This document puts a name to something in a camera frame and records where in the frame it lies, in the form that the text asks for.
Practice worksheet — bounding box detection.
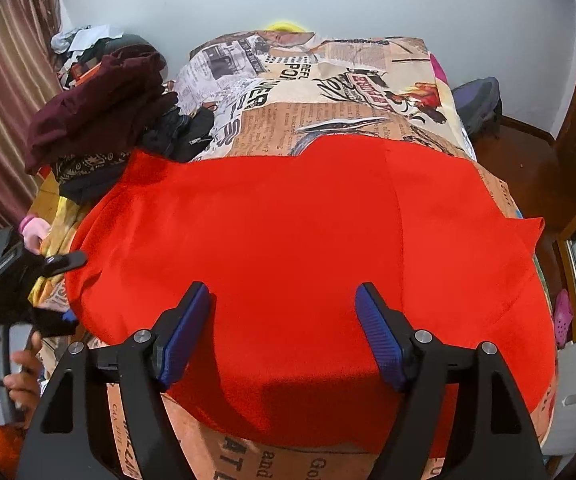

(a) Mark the red hooded jacket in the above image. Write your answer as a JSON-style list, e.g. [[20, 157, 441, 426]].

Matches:
[[65, 134, 556, 453]]

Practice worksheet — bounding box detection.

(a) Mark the pink plush toy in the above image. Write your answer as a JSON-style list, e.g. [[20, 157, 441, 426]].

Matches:
[[18, 214, 50, 254]]

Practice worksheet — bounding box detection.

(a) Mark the yellow orange cloth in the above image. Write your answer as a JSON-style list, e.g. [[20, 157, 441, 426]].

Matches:
[[28, 196, 90, 313]]

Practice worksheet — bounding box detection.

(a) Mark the black patterned garment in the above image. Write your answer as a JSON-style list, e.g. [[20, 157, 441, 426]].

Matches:
[[51, 152, 130, 205]]

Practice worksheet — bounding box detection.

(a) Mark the pink slipper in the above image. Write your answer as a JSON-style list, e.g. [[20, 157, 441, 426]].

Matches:
[[554, 289, 573, 349]]

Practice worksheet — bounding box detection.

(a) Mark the maroon garment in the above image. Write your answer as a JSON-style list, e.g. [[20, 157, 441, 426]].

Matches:
[[24, 44, 177, 174]]

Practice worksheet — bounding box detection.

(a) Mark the black jacket on bed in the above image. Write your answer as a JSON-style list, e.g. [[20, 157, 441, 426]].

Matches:
[[140, 106, 214, 164]]

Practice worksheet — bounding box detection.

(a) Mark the newspaper print bed sheet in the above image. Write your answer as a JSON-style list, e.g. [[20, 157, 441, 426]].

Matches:
[[37, 30, 559, 480]]

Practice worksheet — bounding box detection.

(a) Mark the yellow round object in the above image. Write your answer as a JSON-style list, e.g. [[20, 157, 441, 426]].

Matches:
[[265, 21, 306, 34]]

